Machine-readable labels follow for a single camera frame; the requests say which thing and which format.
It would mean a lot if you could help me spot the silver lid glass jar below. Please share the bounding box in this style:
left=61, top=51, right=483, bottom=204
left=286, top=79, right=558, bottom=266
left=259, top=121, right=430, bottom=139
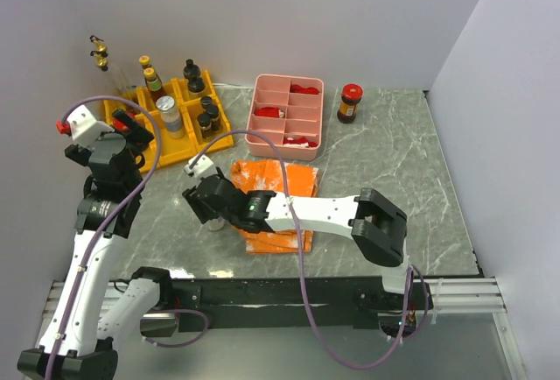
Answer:
left=156, top=95, right=186, bottom=139

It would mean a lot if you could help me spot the sauce bottle green label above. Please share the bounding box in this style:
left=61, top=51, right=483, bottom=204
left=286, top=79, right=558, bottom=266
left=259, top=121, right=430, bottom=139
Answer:
left=143, top=67, right=167, bottom=103

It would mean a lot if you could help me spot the dark brown jar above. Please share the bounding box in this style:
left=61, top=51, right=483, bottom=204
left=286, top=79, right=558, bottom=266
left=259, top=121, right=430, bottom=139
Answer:
left=197, top=112, right=214, bottom=142

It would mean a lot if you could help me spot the sauce bottle yellow cap back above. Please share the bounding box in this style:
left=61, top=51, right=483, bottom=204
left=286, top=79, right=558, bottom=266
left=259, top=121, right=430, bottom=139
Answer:
left=138, top=55, right=152, bottom=69

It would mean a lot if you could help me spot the brown spice jar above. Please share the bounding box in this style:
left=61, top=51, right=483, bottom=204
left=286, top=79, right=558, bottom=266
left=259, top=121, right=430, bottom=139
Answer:
left=187, top=76, right=206, bottom=98

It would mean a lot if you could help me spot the dark spice jar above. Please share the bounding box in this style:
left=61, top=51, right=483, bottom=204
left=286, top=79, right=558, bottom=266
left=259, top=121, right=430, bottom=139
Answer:
left=206, top=104, right=221, bottom=132

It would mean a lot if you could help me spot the white bottle black cap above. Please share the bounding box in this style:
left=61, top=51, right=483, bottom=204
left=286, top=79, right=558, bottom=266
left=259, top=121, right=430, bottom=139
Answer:
left=183, top=59, right=201, bottom=81

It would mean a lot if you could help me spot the brass clamp wall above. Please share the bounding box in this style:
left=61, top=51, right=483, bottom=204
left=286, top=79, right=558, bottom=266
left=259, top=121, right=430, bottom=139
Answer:
left=90, top=50, right=109, bottom=72
left=89, top=35, right=108, bottom=53

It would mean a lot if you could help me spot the red lid sauce jar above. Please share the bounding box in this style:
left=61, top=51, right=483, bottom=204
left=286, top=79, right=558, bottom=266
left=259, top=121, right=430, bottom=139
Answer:
left=337, top=83, right=364, bottom=124

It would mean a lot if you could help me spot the dark spice shaker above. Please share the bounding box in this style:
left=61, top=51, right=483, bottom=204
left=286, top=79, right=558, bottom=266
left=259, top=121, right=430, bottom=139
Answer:
left=199, top=95, right=214, bottom=110

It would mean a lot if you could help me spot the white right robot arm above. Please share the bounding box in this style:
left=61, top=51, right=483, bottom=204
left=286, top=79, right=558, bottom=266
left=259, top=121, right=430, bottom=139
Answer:
left=183, top=170, right=414, bottom=308

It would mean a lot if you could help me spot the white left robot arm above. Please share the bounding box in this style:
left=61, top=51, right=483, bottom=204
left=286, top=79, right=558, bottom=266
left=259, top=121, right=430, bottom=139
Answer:
left=17, top=105, right=175, bottom=379

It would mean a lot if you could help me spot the yellow plastic bin organizer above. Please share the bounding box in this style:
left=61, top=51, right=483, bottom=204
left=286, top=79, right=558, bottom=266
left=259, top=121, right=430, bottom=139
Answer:
left=101, top=69, right=235, bottom=169

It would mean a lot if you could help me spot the orange tie-dye cloth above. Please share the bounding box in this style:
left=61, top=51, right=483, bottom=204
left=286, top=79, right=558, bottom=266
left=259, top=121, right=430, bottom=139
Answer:
left=230, top=159, right=319, bottom=254

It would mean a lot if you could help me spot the red sock middle compartment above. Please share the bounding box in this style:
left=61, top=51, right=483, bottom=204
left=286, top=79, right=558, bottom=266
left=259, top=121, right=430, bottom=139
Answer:
left=254, top=106, right=284, bottom=118

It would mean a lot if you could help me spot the red sock compartment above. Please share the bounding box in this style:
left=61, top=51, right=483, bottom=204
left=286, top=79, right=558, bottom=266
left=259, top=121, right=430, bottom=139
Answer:
left=254, top=106, right=284, bottom=118
left=290, top=84, right=320, bottom=95

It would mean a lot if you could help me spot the red white sock bottom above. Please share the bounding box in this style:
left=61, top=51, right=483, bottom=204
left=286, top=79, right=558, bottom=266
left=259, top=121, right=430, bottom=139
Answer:
left=283, top=137, right=319, bottom=149

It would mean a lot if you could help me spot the pink divided tray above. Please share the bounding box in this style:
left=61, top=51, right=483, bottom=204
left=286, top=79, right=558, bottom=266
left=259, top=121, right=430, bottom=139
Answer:
left=245, top=74, right=325, bottom=161

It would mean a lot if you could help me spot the red sock top compartment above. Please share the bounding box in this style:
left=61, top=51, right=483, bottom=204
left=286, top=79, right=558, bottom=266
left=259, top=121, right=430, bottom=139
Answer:
left=290, top=84, right=320, bottom=95

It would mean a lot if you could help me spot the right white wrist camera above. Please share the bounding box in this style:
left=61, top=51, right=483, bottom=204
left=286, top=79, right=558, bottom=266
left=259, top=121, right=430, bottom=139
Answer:
left=184, top=154, right=217, bottom=179

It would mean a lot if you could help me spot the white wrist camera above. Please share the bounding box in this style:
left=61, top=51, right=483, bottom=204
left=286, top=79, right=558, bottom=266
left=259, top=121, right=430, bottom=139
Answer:
left=184, top=154, right=217, bottom=179
left=56, top=105, right=115, bottom=148

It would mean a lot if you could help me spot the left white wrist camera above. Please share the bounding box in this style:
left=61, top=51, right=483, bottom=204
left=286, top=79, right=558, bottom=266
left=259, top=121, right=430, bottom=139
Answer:
left=56, top=105, right=115, bottom=148

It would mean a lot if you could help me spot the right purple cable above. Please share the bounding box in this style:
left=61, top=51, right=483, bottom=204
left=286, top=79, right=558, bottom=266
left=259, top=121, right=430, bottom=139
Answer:
left=194, top=129, right=431, bottom=370

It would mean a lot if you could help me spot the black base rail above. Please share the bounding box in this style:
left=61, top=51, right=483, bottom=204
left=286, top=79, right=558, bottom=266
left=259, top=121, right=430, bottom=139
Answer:
left=138, top=275, right=434, bottom=340

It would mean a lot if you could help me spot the aluminium frame rail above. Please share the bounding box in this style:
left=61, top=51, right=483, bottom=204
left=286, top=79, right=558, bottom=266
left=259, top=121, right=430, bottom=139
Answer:
left=426, top=278, right=507, bottom=314

